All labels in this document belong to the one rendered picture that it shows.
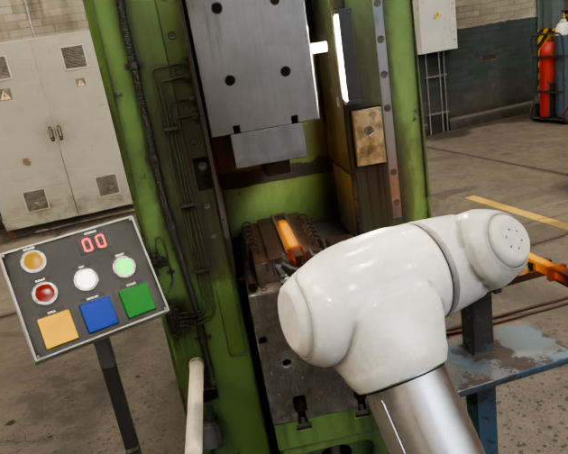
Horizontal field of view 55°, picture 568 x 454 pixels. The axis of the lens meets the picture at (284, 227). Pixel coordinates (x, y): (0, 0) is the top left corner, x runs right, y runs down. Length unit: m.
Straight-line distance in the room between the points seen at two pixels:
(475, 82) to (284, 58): 7.79
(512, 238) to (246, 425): 1.49
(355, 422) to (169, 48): 1.26
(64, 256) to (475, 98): 8.20
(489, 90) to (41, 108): 6.42
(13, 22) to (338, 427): 6.36
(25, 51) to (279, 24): 5.37
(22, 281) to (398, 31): 1.23
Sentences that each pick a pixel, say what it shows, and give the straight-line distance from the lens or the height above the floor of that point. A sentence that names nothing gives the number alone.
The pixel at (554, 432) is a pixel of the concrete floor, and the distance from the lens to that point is 2.51.
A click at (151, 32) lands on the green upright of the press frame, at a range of 1.65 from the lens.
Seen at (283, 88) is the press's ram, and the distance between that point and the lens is 1.52.
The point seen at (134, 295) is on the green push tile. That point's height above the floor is 1.02.
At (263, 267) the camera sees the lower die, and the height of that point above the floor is 0.97.
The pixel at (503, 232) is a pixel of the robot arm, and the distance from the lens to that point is 0.70.
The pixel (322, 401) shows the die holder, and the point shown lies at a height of 0.52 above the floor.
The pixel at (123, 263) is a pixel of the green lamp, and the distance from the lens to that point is 1.50.
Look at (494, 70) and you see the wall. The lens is 9.41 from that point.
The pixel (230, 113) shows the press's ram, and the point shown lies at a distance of 1.51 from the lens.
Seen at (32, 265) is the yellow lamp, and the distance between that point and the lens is 1.49.
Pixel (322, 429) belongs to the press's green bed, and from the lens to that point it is 1.85.
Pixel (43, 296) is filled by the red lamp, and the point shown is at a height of 1.08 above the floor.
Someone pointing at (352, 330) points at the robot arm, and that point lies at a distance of 0.62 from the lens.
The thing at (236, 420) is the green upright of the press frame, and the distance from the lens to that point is 2.03.
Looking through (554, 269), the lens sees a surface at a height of 0.97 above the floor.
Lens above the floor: 1.56
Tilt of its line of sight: 18 degrees down
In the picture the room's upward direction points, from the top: 9 degrees counter-clockwise
